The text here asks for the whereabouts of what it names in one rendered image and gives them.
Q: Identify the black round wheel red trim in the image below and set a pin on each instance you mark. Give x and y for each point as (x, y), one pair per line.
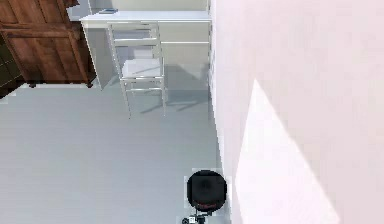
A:
(206, 189)

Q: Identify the white chair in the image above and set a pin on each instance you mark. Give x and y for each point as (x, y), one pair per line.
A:
(140, 67)

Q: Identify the brown wooden cupboard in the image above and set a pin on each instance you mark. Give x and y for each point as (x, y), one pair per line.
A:
(43, 43)

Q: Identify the grey flat book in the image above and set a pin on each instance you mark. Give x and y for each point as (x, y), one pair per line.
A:
(108, 11)

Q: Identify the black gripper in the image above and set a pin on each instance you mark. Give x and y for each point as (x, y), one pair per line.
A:
(201, 218)

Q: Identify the white desk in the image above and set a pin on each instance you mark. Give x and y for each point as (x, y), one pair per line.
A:
(146, 16)

